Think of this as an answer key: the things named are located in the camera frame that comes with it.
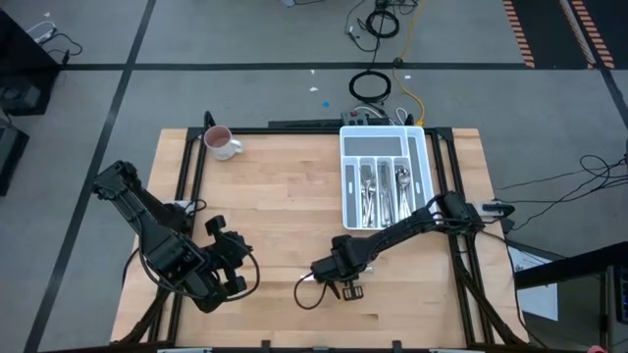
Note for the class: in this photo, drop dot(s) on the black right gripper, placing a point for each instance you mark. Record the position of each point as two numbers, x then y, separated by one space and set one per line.
343 260

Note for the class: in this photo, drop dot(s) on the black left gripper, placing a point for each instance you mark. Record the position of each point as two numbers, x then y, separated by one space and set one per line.
216 269

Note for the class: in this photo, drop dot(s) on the silver spoon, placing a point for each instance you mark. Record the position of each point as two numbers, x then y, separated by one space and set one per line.
404 196
397 196
400 179
408 201

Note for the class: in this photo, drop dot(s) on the white cutlery tray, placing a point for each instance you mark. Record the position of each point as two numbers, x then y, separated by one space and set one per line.
382 132

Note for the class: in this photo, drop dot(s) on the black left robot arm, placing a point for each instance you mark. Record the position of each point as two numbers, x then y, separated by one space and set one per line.
142 220

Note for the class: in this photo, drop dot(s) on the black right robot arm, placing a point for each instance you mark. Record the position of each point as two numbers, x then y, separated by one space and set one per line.
407 228

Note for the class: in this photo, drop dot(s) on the white mug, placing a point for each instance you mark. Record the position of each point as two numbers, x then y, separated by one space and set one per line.
218 142

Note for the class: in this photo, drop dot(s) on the long black bar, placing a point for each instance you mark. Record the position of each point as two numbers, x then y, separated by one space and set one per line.
304 123

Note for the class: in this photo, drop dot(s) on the grey power strip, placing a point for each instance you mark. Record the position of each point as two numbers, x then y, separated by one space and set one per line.
355 120

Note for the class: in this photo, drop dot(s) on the white paper sheet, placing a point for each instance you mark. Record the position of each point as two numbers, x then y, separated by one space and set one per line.
537 299

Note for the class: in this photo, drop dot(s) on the black desk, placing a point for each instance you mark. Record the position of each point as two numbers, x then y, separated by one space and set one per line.
569 267

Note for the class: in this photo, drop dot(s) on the black box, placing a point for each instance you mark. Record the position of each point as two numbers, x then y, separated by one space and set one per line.
10 157

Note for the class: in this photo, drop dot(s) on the grey device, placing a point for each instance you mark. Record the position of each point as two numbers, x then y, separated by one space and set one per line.
19 96

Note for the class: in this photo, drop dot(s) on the dark monitor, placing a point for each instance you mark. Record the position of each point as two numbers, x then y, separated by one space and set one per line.
623 294

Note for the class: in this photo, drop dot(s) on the black cabinet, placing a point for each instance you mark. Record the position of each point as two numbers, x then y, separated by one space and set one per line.
24 59

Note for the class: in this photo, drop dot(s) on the black orange-striped floor mat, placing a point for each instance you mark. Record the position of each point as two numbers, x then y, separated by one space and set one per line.
549 29

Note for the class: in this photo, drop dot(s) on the black aluminium table frame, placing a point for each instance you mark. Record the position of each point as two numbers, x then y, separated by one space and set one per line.
294 131

